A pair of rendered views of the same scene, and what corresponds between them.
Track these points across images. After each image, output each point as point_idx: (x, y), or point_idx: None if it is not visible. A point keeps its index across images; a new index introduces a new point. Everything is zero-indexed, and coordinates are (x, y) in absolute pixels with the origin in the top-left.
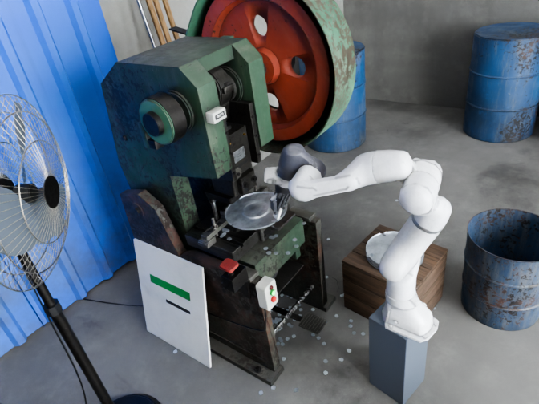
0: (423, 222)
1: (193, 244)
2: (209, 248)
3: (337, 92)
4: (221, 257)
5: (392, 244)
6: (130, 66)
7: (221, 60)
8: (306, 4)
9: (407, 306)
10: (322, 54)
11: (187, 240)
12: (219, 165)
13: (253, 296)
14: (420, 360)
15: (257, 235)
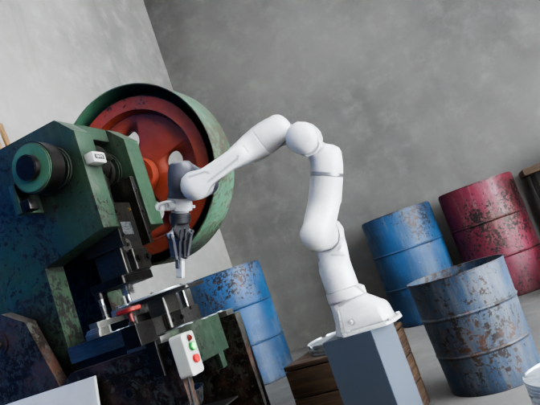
0: (320, 165)
1: (79, 357)
2: (102, 343)
3: (216, 155)
4: (120, 346)
5: (305, 214)
6: (1, 152)
7: (96, 137)
8: (169, 90)
9: (354, 292)
10: (194, 131)
11: (70, 357)
12: (104, 214)
13: (169, 368)
14: (414, 397)
15: (163, 321)
